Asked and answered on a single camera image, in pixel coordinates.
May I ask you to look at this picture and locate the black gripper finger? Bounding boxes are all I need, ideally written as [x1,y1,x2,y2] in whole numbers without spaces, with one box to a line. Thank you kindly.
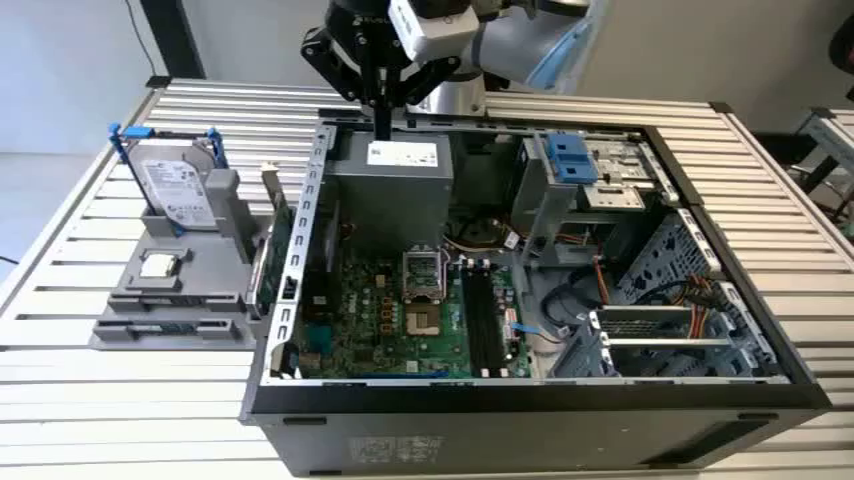
[381,53,462,142]
[298,38,384,142]

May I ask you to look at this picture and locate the black RAM slot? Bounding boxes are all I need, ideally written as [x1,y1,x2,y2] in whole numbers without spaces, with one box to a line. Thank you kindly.
[477,259,502,379]
[461,259,486,379]
[469,259,494,379]

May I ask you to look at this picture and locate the grey power supply unit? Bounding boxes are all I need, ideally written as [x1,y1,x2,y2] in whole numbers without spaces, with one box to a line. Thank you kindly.
[324,130,456,256]

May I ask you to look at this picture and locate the blue plastic drive latch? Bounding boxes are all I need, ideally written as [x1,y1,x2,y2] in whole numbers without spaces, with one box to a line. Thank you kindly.
[545,132,596,184]

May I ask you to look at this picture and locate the hard disk in blue carrier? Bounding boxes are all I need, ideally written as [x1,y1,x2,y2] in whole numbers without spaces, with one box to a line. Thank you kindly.
[106,123,232,236]

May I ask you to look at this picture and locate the green graphics card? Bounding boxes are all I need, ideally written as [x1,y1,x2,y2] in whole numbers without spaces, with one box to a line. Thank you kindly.
[244,159,298,321]

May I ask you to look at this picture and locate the metal socket cover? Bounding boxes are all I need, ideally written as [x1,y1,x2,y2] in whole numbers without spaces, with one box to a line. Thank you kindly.
[401,248,446,302]

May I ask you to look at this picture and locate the grey parts rack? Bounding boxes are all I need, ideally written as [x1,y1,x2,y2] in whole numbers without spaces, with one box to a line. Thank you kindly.
[87,168,274,351]

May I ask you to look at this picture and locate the silver CPU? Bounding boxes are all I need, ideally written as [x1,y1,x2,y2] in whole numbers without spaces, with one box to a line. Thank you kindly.
[135,252,181,279]

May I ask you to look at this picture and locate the CPU socket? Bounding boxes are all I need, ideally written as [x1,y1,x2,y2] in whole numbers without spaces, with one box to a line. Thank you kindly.
[402,304,446,341]

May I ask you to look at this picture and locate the green motherboard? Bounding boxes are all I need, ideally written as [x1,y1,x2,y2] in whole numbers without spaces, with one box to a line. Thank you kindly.
[296,257,534,380]

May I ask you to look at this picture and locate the blue expansion slot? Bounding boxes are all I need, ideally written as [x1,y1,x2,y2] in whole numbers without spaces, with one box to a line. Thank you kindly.
[352,368,446,380]

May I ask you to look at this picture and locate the aluminium slat side table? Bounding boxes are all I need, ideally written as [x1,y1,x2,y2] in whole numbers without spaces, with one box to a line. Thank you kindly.
[789,105,854,201]

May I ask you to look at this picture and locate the perforated metal disk bay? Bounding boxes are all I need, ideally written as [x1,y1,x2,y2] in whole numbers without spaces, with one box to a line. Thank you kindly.
[545,207,781,379]

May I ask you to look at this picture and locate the person in dark shirt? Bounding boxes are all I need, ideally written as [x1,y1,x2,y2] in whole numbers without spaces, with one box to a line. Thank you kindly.
[828,19,854,76]

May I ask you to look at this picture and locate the black open PC case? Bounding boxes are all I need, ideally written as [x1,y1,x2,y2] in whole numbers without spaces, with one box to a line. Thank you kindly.
[237,107,833,477]

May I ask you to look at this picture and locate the black upright post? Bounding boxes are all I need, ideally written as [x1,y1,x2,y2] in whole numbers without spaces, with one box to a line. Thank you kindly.
[135,0,208,81]

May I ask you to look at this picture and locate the power supply wire bundle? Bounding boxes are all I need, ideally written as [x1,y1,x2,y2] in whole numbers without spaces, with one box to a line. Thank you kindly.
[442,214,521,256]

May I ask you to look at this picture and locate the red orange drive wires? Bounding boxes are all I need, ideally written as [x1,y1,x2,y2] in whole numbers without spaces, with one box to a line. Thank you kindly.
[557,223,601,249]

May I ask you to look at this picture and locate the thin wire locking lever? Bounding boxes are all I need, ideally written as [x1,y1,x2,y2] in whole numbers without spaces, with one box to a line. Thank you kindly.
[438,248,465,304]

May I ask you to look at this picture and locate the black looped cable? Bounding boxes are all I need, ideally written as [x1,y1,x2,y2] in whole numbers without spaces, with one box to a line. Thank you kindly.
[537,282,601,346]

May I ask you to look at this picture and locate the orange yellow wire bundle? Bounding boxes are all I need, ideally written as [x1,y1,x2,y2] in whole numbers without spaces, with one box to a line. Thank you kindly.
[669,277,719,341]

